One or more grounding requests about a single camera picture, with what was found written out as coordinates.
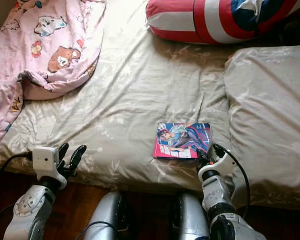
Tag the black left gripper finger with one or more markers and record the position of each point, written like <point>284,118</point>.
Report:
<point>64,151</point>
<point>77,156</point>

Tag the colourful comic book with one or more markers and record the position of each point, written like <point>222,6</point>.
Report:
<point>180,140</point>

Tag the beige floral pillow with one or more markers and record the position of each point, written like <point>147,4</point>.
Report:
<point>270,110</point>

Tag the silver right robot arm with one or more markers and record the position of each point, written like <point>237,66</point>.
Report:
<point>217,195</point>

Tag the silver left robot leg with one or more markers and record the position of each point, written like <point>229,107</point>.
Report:
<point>105,215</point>

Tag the pink cartoon print duvet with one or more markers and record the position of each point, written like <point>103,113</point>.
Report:
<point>50,45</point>

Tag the red white blue shield bolster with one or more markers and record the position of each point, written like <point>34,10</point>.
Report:
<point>210,20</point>

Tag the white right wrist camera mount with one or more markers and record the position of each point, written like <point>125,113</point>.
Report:
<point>222,164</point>

